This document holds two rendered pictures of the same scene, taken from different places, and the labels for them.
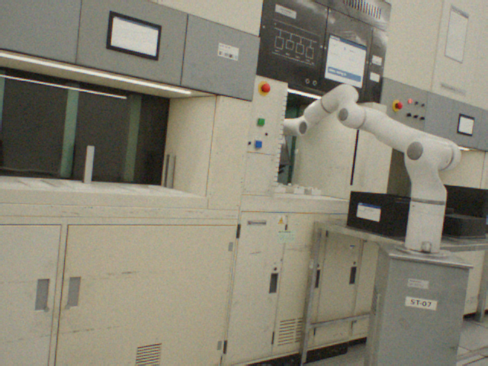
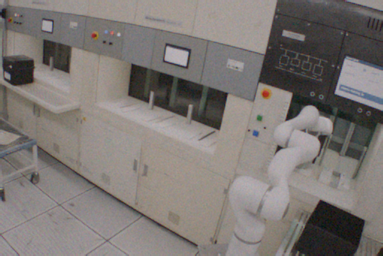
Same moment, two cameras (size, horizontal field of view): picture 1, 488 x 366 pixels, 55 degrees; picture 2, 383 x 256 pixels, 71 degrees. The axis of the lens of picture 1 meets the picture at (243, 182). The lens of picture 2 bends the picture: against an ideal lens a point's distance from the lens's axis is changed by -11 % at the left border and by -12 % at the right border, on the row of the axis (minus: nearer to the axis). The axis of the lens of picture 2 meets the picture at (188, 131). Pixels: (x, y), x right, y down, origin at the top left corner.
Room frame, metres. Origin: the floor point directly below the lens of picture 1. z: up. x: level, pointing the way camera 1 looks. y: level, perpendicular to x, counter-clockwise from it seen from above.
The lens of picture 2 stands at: (1.04, -1.40, 1.73)
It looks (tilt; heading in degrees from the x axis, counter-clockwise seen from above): 22 degrees down; 66
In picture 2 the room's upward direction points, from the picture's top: 11 degrees clockwise
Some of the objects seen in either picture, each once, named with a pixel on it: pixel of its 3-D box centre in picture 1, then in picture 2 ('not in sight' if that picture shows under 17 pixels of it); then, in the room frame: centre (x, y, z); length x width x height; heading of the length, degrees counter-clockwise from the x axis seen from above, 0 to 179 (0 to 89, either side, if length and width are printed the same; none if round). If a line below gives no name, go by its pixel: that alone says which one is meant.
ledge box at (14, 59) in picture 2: not in sight; (18, 69); (0.47, 1.83, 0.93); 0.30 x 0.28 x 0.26; 125
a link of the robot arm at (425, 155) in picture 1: (426, 169); (248, 207); (1.69, -0.65, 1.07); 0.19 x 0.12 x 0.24; 125
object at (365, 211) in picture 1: (388, 213); (331, 234); (2.24, -0.71, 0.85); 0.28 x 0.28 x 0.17; 32
